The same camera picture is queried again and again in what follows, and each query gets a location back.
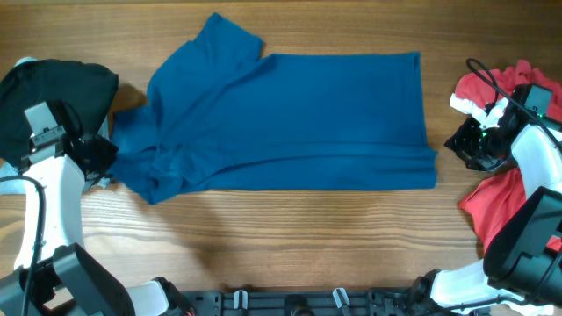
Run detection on blue polo shirt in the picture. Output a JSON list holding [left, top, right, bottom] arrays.
[[112, 14, 436, 204]]

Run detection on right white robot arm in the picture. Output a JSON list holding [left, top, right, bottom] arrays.
[[407, 125, 561, 315]]

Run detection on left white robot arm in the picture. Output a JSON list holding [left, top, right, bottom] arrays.
[[1, 135, 193, 315]]

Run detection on light grey folded garment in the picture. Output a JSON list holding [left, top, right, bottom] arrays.
[[0, 55, 113, 196]]

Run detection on red and white jersey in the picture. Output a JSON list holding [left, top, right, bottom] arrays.
[[450, 58, 561, 260]]

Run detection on black folded garment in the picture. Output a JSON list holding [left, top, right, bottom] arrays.
[[1, 60, 119, 166]]

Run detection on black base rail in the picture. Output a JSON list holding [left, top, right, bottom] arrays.
[[175, 287, 491, 316]]

